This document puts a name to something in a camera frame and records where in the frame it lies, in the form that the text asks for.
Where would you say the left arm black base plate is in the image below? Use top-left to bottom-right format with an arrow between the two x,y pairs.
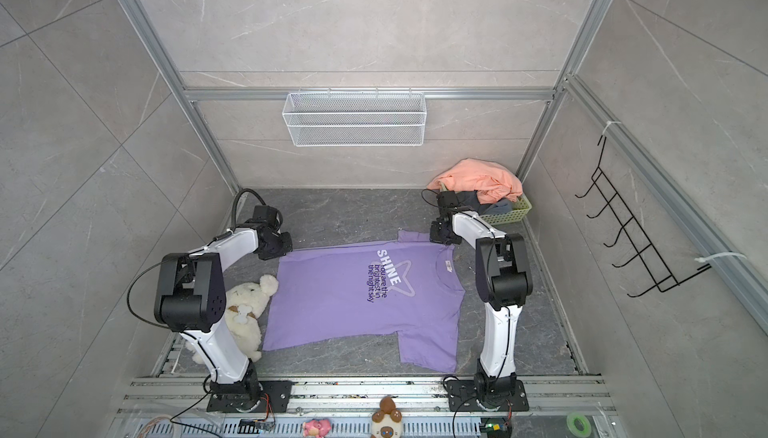
206,380 -> 293,413

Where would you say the small electronics board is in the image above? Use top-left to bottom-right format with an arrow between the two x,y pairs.
237,419 -> 275,435

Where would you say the green yellow electronics box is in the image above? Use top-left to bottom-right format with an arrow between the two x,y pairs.
480,418 -> 512,438

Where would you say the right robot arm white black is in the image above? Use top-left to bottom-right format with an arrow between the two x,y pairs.
430,191 -> 533,409

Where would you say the white wire mesh basket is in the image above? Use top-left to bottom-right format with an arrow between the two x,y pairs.
282,92 -> 428,147

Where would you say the pink small toy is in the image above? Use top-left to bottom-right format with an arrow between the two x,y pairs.
302,419 -> 332,438

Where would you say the green tape roll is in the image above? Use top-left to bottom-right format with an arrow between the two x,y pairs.
566,412 -> 592,438

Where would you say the aluminium frame rail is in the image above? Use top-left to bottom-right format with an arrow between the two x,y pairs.
117,0 -> 240,194

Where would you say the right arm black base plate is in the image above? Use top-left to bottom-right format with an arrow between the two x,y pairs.
441,376 -> 530,412

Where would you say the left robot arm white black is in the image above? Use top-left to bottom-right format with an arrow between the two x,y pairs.
154,204 -> 292,413

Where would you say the black wire hook rack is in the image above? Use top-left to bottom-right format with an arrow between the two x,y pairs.
575,136 -> 712,299

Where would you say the purple t shirt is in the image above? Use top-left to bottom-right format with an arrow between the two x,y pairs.
262,231 -> 465,373

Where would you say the dark blue t shirt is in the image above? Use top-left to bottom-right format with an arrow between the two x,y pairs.
457,190 -> 514,215

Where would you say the white plush dog toy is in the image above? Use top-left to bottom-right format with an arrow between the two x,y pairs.
191,274 -> 280,363

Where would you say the green plastic basket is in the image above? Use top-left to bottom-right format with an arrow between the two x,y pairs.
481,194 -> 533,225

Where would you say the brown white small plush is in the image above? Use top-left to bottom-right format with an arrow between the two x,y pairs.
370,395 -> 404,438

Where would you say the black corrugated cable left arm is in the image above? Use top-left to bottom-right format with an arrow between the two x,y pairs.
230,188 -> 268,232

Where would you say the orange t shirt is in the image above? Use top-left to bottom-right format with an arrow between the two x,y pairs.
426,158 -> 523,204

